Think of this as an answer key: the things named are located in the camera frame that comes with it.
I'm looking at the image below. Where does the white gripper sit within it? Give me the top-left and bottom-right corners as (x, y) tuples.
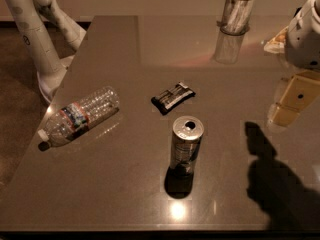
(268, 0), (320, 128)

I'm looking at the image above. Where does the silver redbull can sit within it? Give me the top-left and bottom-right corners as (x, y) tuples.
(170, 116), (204, 177)

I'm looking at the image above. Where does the plate with food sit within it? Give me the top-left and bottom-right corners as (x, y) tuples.
(264, 27), (288, 54)

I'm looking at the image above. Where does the clear glass with straws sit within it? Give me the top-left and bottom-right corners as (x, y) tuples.
(220, 0), (255, 36)

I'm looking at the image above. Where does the black snack bar wrapper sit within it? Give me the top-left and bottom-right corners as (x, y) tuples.
(151, 82), (196, 115)

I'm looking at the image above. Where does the clear plastic water bottle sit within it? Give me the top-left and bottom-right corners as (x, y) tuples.
(38, 86), (120, 151)

